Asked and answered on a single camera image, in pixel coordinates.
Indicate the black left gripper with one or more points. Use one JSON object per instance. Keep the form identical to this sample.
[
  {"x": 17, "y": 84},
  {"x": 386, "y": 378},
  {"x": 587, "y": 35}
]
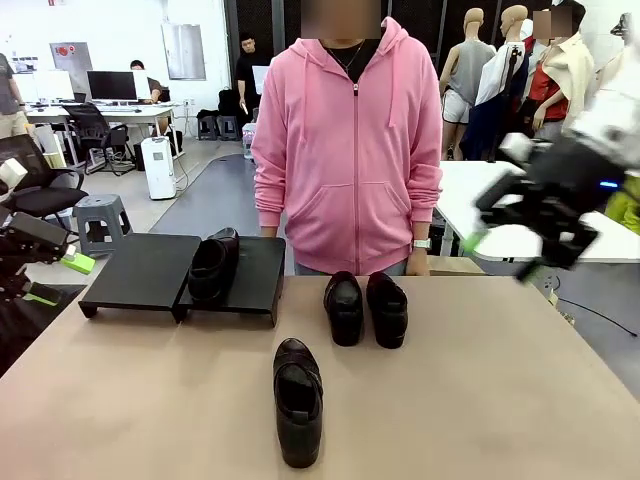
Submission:
[{"x": 30, "y": 240}]

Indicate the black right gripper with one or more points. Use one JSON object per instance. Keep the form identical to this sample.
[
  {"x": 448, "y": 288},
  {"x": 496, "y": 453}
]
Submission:
[{"x": 555, "y": 200}]

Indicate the small black leather loafer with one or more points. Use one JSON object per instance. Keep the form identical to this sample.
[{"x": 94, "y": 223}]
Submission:
[
  {"x": 387, "y": 310},
  {"x": 344, "y": 310}
]

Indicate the large black leather shoe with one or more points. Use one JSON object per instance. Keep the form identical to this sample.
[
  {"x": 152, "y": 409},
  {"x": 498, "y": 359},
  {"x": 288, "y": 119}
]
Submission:
[
  {"x": 297, "y": 405},
  {"x": 212, "y": 270}
]

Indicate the person's right forearm pink sleeve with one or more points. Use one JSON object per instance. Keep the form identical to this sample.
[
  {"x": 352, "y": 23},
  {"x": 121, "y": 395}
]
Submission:
[{"x": 269, "y": 200}]

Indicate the person's left forearm pink sleeve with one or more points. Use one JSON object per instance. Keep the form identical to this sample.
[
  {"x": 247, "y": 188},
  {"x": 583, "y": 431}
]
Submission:
[{"x": 425, "y": 200}]

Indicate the black shoe stand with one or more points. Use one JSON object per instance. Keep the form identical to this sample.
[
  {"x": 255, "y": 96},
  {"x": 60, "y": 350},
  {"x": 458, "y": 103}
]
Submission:
[
  {"x": 255, "y": 275},
  {"x": 142, "y": 267}
]

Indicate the person's left hand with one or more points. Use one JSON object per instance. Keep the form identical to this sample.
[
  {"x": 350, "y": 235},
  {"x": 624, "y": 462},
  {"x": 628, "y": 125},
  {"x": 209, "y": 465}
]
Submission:
[{"x": 419, "y": 262}]

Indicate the person's right hand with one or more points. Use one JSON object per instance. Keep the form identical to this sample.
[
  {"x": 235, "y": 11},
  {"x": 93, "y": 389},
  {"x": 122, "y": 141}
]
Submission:
[{"x": 270, "y": 232}]

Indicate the brown cardboard box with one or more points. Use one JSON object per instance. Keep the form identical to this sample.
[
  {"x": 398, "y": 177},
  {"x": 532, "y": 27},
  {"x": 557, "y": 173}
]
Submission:
[{"x": 457, "y": 267}]

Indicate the grey plastic stool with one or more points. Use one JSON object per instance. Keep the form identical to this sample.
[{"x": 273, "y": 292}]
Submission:
[{"x": 100, "y": 210}]

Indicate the white work table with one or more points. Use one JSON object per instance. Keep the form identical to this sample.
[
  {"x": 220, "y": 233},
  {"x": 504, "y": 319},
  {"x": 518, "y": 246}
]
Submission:
[{"x": 460, "y": 190}]

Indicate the white wrist watch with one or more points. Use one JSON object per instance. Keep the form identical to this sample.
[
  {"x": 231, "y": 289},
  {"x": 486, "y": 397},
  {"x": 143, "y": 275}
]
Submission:
[{"x": 421, "y": 244}]

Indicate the black mesh office chair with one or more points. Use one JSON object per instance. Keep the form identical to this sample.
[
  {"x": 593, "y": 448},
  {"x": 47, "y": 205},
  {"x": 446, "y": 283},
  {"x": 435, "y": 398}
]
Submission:
[{"x": 45, "y": 195}]

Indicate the mannequin plaid shirt yellow trousers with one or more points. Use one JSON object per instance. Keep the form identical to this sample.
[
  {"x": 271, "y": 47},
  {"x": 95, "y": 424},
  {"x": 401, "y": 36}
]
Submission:
[{"x": 622, "y": 210}]

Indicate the white air purifier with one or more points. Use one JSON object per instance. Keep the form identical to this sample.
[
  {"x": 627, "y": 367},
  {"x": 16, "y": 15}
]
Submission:
[{"x": 159, "y": 170}]

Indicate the white office desk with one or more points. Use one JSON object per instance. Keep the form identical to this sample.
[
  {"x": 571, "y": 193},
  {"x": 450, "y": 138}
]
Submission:
[{"x": 125, "y": 111}]

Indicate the mannequin in white navy jacket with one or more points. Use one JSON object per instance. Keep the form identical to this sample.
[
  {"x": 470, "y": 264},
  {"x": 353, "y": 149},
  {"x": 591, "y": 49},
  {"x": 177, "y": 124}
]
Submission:
[{"x": 500, "y": 75}]

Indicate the person in pink hoodie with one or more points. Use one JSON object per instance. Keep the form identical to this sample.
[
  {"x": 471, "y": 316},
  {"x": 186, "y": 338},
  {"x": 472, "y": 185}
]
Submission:
[{"x": 350, "y": 150}]

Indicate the white monitor back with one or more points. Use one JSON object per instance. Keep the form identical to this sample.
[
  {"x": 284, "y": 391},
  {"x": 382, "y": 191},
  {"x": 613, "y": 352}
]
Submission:
[{"x": 55, "y": 85}]

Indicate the mannequin in grey tank top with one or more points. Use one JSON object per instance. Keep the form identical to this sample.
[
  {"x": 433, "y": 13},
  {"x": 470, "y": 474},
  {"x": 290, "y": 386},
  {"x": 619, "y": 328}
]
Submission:
[{"x": 470, "y": 65}]

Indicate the mannequin red top cream jacket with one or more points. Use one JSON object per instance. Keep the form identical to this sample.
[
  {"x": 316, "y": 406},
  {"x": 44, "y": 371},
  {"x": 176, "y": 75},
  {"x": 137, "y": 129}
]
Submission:
[{"x": 575, "y": 75}]

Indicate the black computer monitor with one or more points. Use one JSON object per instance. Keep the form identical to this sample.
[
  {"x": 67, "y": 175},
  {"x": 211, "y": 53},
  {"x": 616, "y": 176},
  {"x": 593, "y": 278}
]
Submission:
[{"x": 111, "y": 85}]

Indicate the person brown shirt khaki shorts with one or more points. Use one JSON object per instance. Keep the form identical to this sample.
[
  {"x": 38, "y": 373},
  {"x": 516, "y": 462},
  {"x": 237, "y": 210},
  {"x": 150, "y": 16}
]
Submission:
[{"x": 7, "y": 85}]

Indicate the dark small stool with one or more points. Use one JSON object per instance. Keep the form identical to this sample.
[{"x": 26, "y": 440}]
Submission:
[
  {"x": 207, "y": 127},
  {"x": 228, "y": 127}
]

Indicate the seated person at desk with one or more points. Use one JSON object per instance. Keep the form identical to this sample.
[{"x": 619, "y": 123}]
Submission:
[{"x": 150, "y": 87}]

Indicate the small equipment cart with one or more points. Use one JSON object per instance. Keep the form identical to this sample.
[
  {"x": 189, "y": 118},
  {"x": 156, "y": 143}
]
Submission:
[{"x": 249, "y": 142}]

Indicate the black backpack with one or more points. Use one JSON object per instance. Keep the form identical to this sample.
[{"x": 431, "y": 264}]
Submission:
[{"x": 229, "y": 102}]

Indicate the standing person in black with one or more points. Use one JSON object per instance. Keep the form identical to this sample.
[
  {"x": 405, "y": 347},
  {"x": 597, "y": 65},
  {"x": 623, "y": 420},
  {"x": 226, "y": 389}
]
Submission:
[{"x": 247, "y": 70}]

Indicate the grey wall panel red sign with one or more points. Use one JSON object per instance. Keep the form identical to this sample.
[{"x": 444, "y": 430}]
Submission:
[{"x": 70, "y": 55}]

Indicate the silver wall panel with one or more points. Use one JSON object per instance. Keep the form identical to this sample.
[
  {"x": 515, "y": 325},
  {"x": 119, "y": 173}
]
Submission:
[{"x": 184, "y": 50}]

